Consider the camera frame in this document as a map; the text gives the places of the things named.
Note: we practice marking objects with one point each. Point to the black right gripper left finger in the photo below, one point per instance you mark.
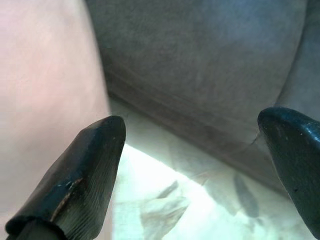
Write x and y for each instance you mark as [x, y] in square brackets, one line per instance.
[80, 180]

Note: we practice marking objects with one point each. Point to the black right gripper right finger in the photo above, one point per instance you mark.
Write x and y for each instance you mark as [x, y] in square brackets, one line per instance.
[295, 155]

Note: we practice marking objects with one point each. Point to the pink Hello pillow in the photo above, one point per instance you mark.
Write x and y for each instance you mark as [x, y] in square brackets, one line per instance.
[45, 87]

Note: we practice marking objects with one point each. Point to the grey-brown fabric sofa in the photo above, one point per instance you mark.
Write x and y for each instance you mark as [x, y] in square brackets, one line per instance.
[200, 75]

